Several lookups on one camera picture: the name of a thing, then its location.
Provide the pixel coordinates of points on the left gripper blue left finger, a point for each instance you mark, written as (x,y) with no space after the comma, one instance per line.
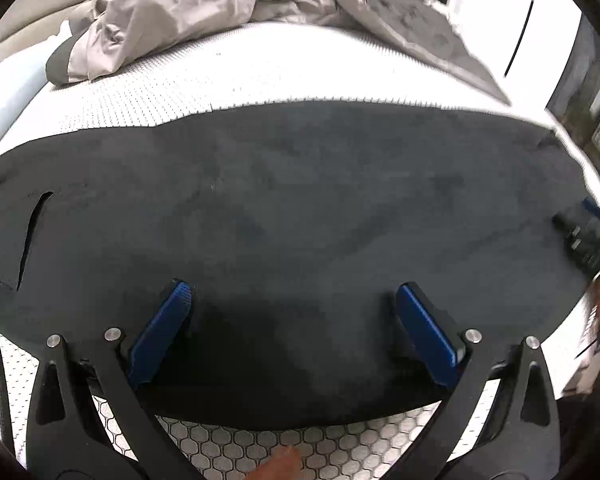
(150,347)

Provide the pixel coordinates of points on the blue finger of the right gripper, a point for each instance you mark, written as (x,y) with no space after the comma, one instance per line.
(570,225)
(591,207)

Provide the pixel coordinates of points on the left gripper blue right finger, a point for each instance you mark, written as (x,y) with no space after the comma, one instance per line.
(434,335)

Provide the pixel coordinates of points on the black pants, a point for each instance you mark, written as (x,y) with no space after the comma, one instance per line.
(295,223)

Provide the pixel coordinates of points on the person's left hand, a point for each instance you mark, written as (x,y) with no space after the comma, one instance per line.
(284,464)

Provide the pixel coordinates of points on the glass door wardrobe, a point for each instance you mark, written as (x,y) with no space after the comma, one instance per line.
(575,102)

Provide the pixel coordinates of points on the light blue pillow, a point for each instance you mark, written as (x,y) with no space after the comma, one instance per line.
(22,76)

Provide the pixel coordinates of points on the white honeycomb mattress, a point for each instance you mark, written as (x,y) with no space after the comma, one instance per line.
(85,420)

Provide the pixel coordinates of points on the grey duvet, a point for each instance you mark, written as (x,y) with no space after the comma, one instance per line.
(109,34)

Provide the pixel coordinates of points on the beige padded headboard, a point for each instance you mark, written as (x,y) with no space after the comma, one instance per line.
(25,25)

